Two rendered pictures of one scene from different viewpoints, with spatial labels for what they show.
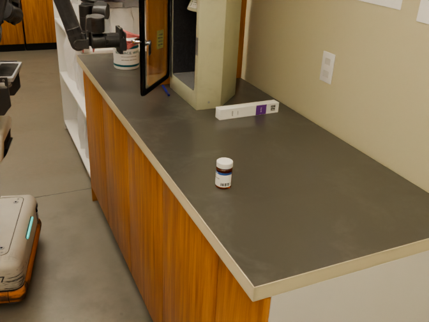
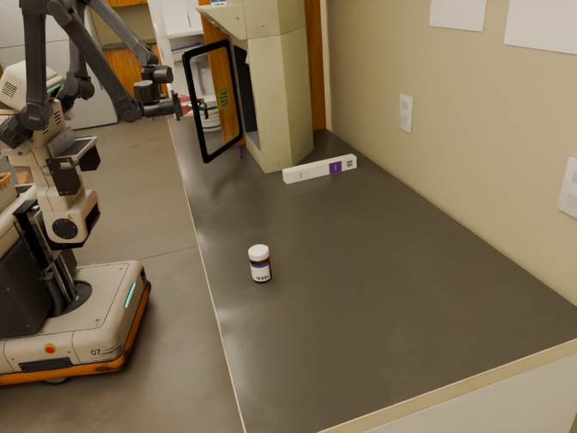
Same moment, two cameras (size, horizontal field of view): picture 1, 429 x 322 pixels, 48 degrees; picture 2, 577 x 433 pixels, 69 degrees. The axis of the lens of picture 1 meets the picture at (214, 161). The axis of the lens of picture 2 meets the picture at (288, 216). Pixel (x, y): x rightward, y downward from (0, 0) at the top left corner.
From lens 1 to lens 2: 0.53 m
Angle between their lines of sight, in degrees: 10
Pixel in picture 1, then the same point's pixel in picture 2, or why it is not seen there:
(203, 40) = (261, 96)
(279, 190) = (331, 280)
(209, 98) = (277, 158)
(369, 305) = not seen: outside the picture
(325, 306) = not seen: outside the picture
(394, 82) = (482, 128)
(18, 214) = (119, 283)
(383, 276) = (459, 411)
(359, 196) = (433, 285)
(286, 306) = not seen: outside the picture
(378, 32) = (458, 64)
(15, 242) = (111, 313)
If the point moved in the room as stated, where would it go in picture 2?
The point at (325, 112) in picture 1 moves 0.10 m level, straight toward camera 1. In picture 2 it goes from (409, 165) to (404, 177)
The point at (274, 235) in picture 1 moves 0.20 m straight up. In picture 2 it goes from (305, 357) to (296, 273)
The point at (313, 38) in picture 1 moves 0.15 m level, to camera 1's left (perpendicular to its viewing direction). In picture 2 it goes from (389, 78) to (343, 81)
